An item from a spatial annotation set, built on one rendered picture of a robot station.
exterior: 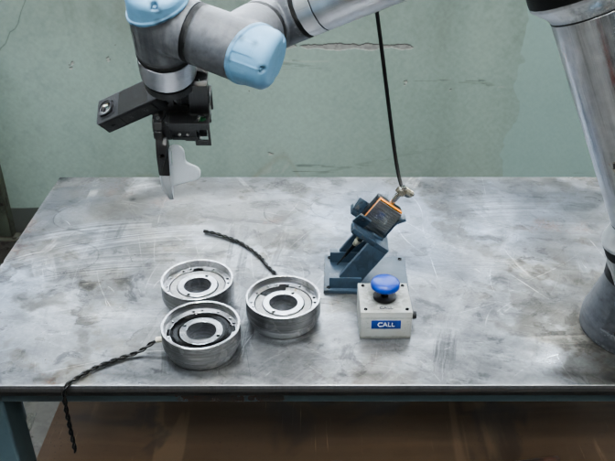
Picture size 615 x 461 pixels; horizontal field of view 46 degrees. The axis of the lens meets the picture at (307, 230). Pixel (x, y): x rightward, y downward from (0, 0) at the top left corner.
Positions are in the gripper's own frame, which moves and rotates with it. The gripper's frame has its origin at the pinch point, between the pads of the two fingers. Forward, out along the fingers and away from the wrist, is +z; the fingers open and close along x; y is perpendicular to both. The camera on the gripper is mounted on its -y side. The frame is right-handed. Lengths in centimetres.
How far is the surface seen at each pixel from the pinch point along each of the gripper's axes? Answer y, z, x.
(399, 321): 33.2, -4.5, -29.4
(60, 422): -18.8, 27.0, -34.2
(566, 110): 121, 103, 94
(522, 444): 56, 21, -40
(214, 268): 7.4, 3.6, -17.4
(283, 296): 17.6, 0.0, -23.7
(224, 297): 9.3, -0.3, -24.0
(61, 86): -56, 104, 103
